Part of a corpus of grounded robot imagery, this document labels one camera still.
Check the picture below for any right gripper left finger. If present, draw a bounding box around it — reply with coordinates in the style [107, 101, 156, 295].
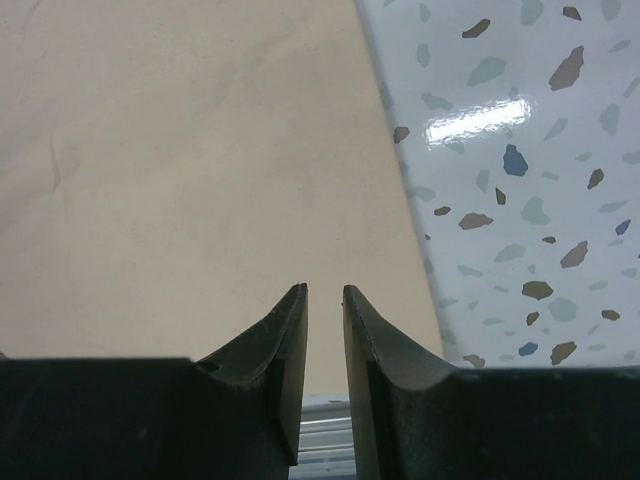
[1, 284, 308, 479]

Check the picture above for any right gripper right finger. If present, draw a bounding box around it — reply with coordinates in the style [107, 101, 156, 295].
[343, 285, 639, 479]

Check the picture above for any beige surgical drape cloth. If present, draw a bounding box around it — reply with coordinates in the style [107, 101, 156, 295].
[1, 1, 440, 394]

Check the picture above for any aluminium frame rail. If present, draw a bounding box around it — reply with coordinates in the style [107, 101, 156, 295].
[289, 394, 357, 480]

